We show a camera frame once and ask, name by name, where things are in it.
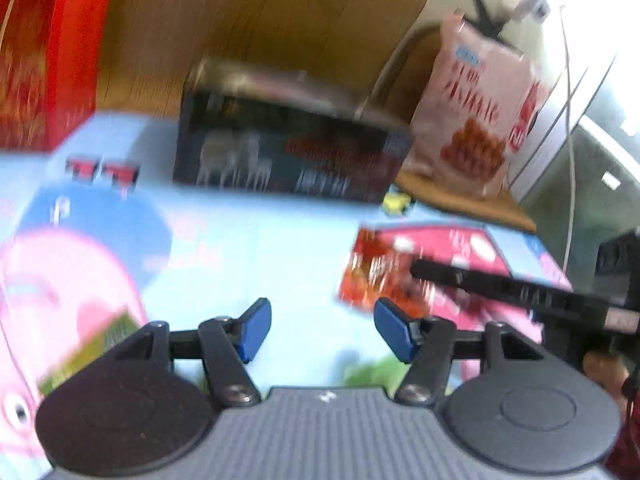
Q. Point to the red snack packet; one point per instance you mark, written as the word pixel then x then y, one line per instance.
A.
pixel 372 270

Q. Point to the printed blue blanket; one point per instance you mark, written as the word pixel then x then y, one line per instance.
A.
pixel 250 240

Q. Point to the large pink snack bag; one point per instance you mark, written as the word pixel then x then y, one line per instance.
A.
pixel 475 110

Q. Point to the red gift box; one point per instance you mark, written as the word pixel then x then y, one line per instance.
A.
pixel 40 60

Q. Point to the wooden headboard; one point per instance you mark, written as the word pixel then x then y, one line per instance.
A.
pixel 250 15

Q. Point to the black cardboard box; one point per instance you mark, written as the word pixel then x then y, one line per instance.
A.
pixel 280 150

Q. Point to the white cabinet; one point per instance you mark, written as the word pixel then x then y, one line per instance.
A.
pixel 600 135

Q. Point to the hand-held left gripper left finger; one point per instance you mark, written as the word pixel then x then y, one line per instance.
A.
pixel 255 330

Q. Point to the small yellow green wrapper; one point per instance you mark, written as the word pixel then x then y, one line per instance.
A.
pixel 398 203

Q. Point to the green cracker packet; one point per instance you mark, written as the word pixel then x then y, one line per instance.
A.
pixel 100 345

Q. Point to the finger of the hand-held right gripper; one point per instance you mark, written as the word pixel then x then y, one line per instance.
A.
pixel 500 290

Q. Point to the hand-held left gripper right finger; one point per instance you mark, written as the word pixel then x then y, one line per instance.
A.
pixel 395 330

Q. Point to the person's right hand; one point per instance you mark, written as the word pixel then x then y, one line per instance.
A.
pixel 605 371

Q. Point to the wooden board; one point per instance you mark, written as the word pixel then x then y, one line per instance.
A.
pixel 480 207

